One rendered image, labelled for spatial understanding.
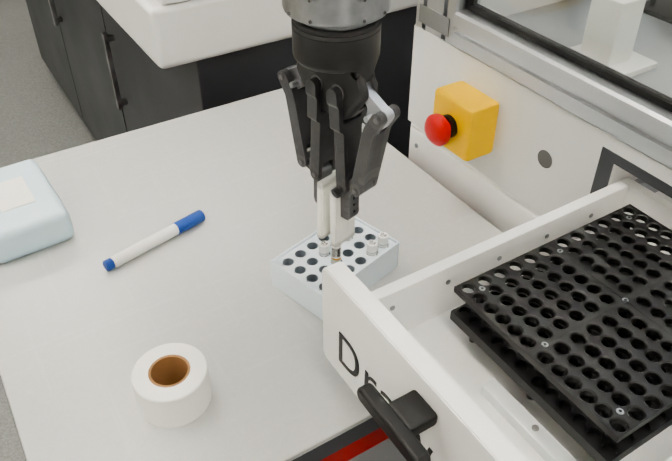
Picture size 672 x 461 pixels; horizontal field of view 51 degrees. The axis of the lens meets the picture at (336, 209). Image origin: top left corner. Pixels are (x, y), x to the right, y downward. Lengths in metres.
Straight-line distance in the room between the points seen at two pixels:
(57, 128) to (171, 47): 1.60
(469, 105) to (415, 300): 0.30
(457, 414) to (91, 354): 0.42
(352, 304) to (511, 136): 0.38
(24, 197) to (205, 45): 0.42
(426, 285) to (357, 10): 0.24
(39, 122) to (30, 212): 1.91
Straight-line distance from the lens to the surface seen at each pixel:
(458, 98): 0.87
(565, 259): 0.66
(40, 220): 0.90
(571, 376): 0.57
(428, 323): 0.67
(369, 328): 0.55
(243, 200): 0.94
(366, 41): 0.58
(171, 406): 0.68
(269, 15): 1.24
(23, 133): 2.77
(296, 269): 0.79
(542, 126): 0.83
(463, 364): 0.64
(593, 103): 0.78
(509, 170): 0.89
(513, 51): 0.83
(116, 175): 1.03
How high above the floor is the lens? 1.32
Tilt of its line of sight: 38 degrees down
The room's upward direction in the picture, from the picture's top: straight up
